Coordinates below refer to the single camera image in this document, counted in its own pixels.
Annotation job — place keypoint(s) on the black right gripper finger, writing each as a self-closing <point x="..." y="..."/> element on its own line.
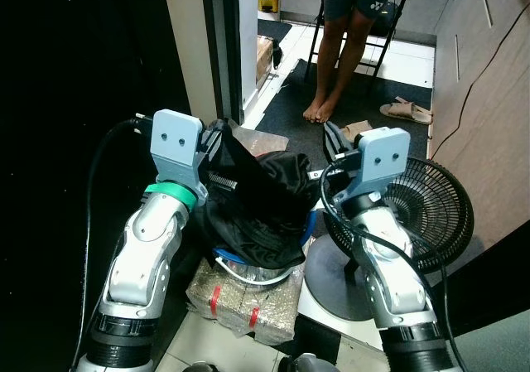
<point x="344" y="148"/>
<point x="332" y="147"/>

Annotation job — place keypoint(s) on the black garment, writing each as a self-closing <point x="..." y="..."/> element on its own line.
<point x="265" y="198"/>

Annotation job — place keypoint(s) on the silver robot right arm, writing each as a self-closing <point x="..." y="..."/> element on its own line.
<point x="385" y="281"/>

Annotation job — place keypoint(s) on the beige slipper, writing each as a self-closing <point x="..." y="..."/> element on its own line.
<point x="358" y="130"/>
<point x="406" y="111"/>

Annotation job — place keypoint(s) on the brown paper sheet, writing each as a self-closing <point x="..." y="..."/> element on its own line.
<point x="261" y="140"/>

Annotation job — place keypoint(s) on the dark grey floor mat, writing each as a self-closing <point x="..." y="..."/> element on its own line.
<point x="286" y="115"/>

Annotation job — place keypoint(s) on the black standing fan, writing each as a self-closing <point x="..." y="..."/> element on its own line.
<point x="431" y="214"/>

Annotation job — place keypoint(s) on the brown cardboard box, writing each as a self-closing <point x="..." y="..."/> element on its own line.
<point x="263" y="57"/>

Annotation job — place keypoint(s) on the dark framed white door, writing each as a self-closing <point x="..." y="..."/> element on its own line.
<point x="186" y="41"/>

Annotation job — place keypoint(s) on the black folding chair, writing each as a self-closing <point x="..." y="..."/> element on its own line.
<point x="385" y="28"/>

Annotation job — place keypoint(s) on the brown wooden cabinet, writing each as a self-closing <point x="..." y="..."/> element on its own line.
<point x="493" y="140"/>

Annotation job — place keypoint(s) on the tall black cabinet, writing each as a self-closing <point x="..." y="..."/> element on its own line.
<point x="66" y="74"/>

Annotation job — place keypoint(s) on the dark grey robot left leg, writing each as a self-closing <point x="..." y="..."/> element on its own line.
<point x="199" y="368"/>

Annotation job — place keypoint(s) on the grey black-sided appliance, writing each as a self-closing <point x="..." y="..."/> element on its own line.
<point x="497" y="347"/>

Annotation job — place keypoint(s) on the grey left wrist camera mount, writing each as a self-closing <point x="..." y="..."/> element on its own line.
<point x="176" y="140"/>

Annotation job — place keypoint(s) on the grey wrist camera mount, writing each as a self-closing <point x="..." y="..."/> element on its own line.
<point x="385" y="157"/>
<point x="176" y="140"/>

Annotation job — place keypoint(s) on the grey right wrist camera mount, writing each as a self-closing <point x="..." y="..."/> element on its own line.
<point x="385" y="157"/>

